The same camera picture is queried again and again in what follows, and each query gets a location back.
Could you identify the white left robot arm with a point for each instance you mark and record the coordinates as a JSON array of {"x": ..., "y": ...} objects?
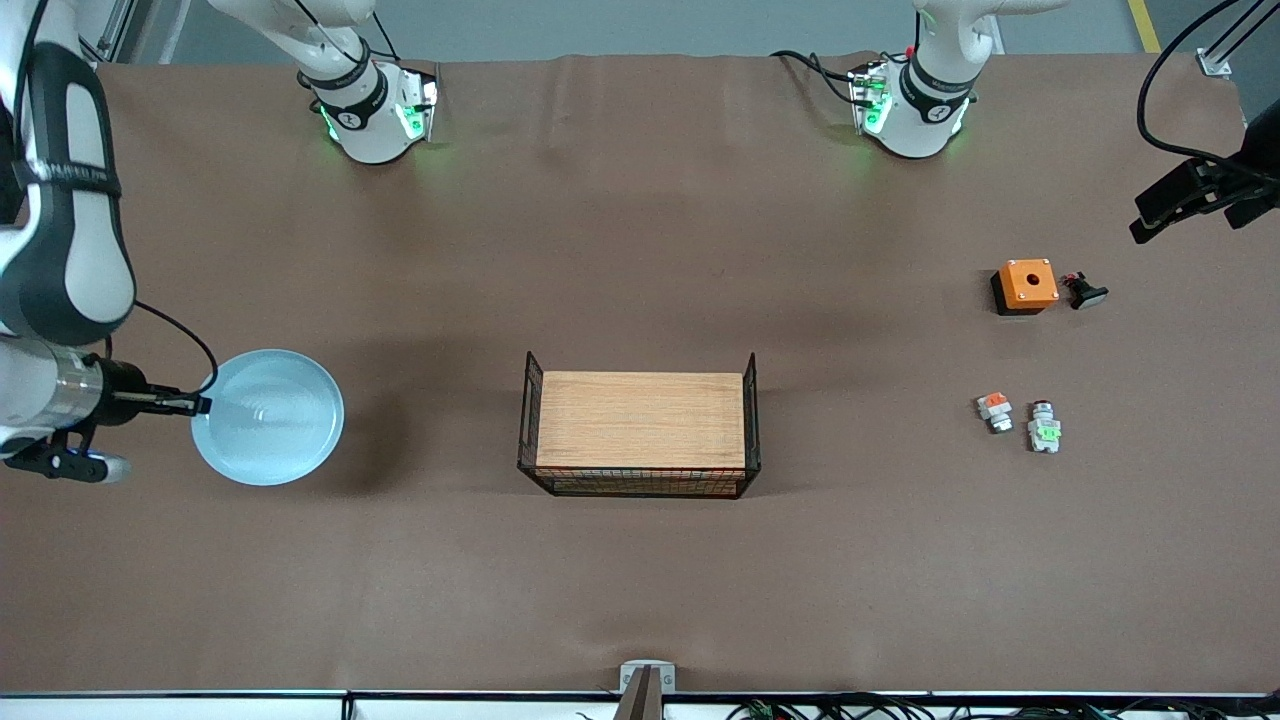
[{"x": 925, "y": 110}]

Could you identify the red button with green block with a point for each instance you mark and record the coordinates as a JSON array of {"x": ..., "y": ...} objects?
[{"x": 1045, "y": 432}]

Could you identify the light blue round plate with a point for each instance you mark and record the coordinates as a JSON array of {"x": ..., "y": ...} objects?
[{"x": 270, "y": 420}]

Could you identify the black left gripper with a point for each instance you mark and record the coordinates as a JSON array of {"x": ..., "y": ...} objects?
[{"x": 1262, "y": 157}]

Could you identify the push button with orange block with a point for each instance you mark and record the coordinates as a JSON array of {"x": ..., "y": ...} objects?
[{"x": 995, "y": 410}]

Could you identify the brown table cover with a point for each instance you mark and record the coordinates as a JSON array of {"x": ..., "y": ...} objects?
[{"x": 400, "y": 580}]

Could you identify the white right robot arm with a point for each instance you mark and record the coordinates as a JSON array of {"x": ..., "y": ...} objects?
[{"x": 70, "y": 250}]

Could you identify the black flat-head switch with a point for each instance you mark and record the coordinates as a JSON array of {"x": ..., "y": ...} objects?
[{"x": 1085, "y": 294}]

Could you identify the aluminium frame profile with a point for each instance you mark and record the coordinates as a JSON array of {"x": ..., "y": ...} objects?
[
  {"x": 1215, "y": 62},
  {"x": 110, "y": 30}
]

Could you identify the orange button enclosure box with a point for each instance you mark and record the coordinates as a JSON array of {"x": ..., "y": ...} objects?
[{"x": 1027, "y": 283}]

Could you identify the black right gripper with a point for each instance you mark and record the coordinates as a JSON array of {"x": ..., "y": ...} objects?
[{"x": 124, "y": 384}]

